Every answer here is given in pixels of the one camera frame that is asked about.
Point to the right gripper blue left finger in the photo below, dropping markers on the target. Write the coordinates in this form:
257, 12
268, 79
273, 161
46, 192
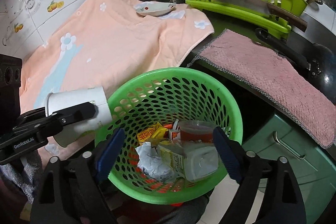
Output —
108, 152

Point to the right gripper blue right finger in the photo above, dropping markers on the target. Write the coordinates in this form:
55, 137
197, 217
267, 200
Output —
227, 150

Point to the clear bottle yellow green label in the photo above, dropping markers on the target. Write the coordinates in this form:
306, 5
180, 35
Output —
200, 160

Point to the red clear plastic jar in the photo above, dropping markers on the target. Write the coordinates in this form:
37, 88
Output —
197, 131

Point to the white paper cup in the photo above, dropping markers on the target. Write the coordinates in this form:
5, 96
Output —
79, 111

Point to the grey white paper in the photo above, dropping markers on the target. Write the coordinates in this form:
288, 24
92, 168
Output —
151, 164

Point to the yellow snack wrapper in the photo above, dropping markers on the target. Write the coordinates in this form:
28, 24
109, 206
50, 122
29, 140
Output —
156, 131

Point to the white milk carton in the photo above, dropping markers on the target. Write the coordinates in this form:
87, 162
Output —
173, 156

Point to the green plastic trash basket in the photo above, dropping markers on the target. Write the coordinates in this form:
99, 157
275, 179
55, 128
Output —
167, 96

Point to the grey gloved left hand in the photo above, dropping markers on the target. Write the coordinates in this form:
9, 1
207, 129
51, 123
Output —
27, 176

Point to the green cabinet drawer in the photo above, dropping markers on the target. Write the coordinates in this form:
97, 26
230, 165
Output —
277, 136

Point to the pink dish cloth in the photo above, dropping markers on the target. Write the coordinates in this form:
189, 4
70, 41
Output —
272, 76

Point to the peach floral towel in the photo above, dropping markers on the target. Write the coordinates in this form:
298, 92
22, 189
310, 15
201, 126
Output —
106, 43

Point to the black wok pan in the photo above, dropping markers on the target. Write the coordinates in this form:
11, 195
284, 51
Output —
317, 67

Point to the white ceramic dish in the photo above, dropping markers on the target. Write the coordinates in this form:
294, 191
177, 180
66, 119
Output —
154, 8

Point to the cleaver with wooden handle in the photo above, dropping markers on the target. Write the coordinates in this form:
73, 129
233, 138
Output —
267, 9

